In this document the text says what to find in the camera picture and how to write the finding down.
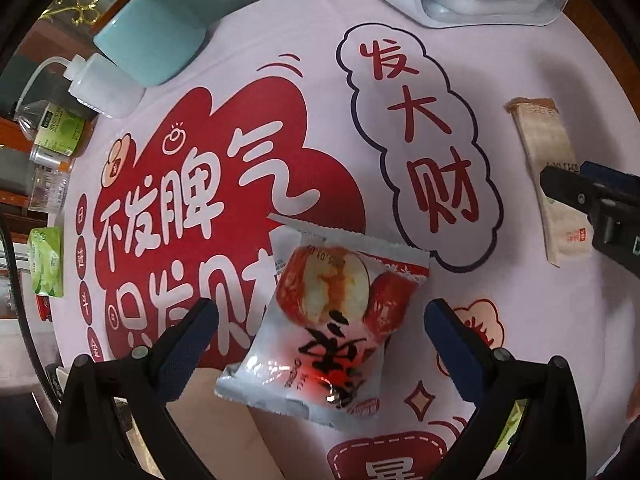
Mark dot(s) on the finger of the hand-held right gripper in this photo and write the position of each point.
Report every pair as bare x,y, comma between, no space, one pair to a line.
570,187
615,177

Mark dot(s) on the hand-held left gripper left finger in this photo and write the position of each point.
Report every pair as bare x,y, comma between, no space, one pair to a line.
187,345

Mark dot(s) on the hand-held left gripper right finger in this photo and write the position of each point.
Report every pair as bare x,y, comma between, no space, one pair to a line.
455,350

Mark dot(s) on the long beige snack packet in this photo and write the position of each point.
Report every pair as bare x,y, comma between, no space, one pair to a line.
542,130

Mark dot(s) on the red and white snack packet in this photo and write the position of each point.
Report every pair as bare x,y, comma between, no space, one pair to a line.
325,310

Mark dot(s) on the green snack packet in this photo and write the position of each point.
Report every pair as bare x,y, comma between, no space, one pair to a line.
512,417

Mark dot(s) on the pink printed tablecloth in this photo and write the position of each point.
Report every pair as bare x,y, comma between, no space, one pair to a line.
500,60

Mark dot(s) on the green tissue pack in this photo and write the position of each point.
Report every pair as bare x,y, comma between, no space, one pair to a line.
47,260

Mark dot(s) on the small metal can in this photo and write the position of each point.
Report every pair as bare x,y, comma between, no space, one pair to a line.
47,157

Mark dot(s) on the clear bottle with green label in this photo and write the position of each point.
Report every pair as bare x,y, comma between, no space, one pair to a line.
60,130

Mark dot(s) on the white squeeze bottle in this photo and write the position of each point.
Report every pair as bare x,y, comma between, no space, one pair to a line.
105,85

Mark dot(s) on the teal canister with brown lid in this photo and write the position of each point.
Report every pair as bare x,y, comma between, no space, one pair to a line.
150,35

